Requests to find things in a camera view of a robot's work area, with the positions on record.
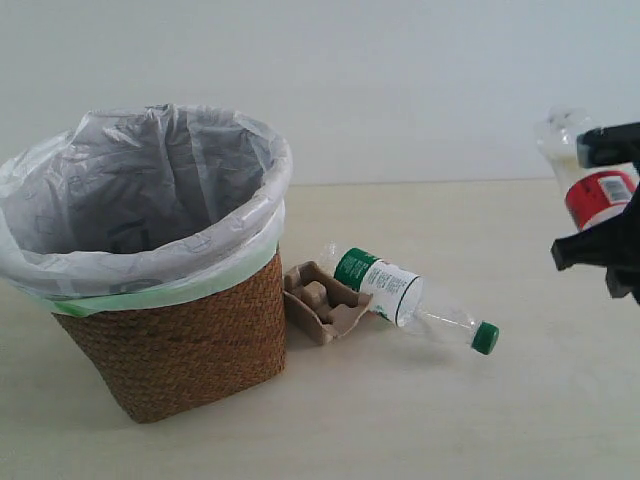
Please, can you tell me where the white plastic bin liner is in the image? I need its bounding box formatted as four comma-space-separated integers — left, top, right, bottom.
1, 104, 293, 317

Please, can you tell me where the brown cardboard egg tray piece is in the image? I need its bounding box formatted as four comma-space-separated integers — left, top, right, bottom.
283, 261, 372, 345

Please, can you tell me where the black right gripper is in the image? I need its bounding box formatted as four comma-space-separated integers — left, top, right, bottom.
550, 122, 640, 303

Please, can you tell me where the woven brown wicker basket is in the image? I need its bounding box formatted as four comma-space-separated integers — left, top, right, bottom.
56, 254, 286, 424

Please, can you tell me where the red-label clear plastic bottle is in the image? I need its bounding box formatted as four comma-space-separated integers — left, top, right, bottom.
534, 107, 638, 231

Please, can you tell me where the green-label clear plastic bottle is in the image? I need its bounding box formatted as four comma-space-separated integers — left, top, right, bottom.
319, 242, 500, 355

